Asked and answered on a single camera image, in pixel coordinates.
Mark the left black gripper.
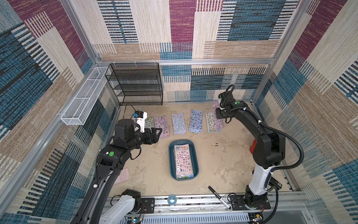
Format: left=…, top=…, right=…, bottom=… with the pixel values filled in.
left=126, top=126, right=162, bottom=152

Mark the pink purple sticker sheet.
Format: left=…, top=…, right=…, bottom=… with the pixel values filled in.
left=154, top=116, right=170, bottom=138

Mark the white green frog sticker sheet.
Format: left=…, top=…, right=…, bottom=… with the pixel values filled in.
left=205, top=112, right=221, bottom=133

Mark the light blue sticker sheet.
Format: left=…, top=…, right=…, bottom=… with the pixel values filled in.
left=172, top=113, right=186, bottom=135

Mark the teal plastic storage box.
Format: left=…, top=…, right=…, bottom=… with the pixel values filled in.
left=169, top=140, right=199, bottom=181

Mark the penguin sticker sheet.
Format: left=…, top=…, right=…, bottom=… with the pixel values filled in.
left=189, top=109, right=203, bottom=133

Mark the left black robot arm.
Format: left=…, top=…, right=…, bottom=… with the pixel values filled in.
left=71, top=119, right=162, bottom=224

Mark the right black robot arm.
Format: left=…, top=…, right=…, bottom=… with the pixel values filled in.
left=215, top=91, right=285, bottom=210

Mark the red pencil cup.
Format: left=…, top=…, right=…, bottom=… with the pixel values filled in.
left=249, top=140, right=257, bottom=154

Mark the pink pastel sticker sheet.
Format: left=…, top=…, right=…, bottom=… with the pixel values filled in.
left=174, top=144, right=194, bottom=179

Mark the pink calculator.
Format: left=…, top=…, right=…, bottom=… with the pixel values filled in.
left=114, top=168, right=130, bottom=185

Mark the blue tape roll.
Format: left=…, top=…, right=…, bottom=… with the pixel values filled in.
left=167, top=194, right=177, bottom=206

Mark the black stapler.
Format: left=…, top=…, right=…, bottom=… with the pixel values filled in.
left=268, top=177, right=282, bottom=190

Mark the black marker pen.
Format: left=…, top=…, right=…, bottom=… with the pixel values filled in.
left=208, top=186, right=232, bottom=210

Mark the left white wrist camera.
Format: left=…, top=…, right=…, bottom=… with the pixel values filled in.
left=133, top=110, right=147, bottom=133

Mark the black wire mesh shelf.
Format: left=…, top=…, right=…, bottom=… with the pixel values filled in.
left=105, top=63, right=164, bottom=106

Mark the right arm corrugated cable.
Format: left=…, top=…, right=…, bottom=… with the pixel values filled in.
left=219, top=83, right=304, bottom=224

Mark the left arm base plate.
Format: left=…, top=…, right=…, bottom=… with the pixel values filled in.
left=115, top=197, right=156, bottom=215

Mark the white wire mesh basket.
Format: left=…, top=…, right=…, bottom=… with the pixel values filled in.
left=61, top=67, right=107, bottom=126

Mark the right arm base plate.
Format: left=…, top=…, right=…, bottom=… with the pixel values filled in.
left=227, top=194, right=271, bottom=211

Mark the white cable duct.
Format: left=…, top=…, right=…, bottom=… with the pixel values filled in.
left=138, top=213, right=250, bottom=224

